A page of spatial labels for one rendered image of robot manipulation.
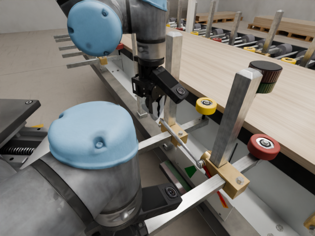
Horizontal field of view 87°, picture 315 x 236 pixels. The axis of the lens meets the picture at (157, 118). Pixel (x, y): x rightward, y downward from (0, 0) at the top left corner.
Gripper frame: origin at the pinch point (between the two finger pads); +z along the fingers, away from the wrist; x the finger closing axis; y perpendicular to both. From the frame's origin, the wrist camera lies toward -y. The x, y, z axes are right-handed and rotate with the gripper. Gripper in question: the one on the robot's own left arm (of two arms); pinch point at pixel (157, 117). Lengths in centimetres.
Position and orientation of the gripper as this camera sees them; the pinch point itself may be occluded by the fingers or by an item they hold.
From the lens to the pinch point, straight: 56.6
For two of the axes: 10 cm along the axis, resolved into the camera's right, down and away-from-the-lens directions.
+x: -6.3, 4.8, -6.1
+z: 0.0, 7.8, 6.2
